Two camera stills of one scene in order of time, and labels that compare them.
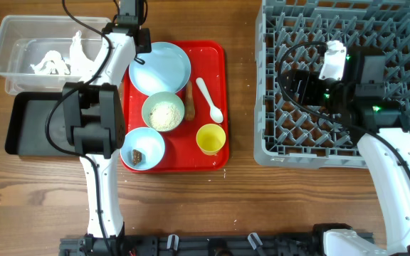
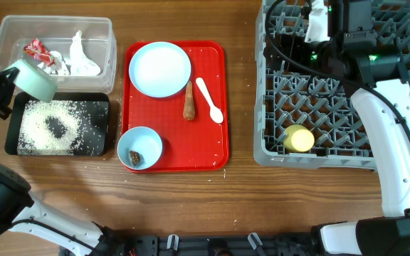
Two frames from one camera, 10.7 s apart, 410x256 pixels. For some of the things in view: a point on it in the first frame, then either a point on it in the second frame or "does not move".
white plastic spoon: [216, 113] does not move
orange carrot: [189, 112] does not move
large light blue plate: [166, 68] does not move
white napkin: [80, 64] does not move
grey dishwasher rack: [287, 135] does not move
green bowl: [163, 112] to [34, 80]
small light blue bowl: [150, 144] does not move
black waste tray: [26, 134] does not move
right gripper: [309, 80] to [295, 44]
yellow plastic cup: [211, 138] to [298, 138]
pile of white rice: [164, 116] to [37, 137]
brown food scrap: [137, 156] does not move
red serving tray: [212, 67] to [197, 144]
